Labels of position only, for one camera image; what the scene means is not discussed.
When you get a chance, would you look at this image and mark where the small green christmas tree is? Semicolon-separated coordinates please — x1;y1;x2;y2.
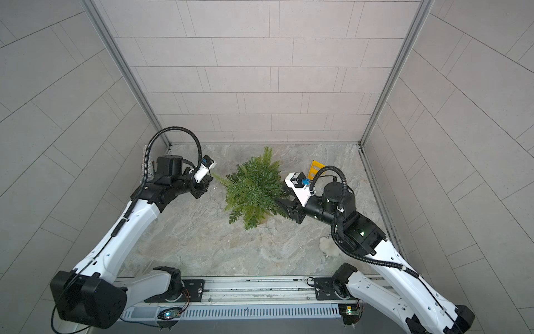
214;147;289;230

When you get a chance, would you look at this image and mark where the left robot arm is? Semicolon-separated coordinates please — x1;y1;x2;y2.
50;155;216;329

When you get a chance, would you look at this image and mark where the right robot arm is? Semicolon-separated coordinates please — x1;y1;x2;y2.
276;173;475;333

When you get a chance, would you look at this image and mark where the yellow plastic triangle stand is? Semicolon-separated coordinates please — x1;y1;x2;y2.
307;160;325;180

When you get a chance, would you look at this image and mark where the white fluffy plush toy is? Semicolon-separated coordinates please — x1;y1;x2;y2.
319;237;340;257

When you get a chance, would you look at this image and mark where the glittery silver microphone on stand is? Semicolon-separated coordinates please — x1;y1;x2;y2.
141;145;154;182

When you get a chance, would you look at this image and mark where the right circuit board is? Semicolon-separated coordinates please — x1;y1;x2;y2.
338;303;362;326

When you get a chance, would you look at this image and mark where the circuit board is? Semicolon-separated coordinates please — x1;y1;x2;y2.
338;303;362;326
157;307;184;321

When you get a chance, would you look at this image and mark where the left circuit board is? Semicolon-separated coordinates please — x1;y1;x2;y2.
157;307;184;321

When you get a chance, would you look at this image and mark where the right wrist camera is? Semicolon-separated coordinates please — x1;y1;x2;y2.
285;172;312;207

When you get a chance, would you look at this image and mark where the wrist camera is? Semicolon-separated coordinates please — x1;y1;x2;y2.
194;154;216;183
285;172;312;207

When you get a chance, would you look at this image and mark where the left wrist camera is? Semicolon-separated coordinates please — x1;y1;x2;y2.
194;154;216;183

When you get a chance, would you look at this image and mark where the black corrugated right cable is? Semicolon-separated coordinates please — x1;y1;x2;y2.
308;165;420;278

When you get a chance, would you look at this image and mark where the black corrugated cable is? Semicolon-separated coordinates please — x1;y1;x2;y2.
109;126;204;239
308;165;420;278

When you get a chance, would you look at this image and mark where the black corrugated left cable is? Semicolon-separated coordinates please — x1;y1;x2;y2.
109;126;204;239

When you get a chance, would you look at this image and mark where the aluminium mounting rail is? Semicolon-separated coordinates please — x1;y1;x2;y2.
116;273;426;310

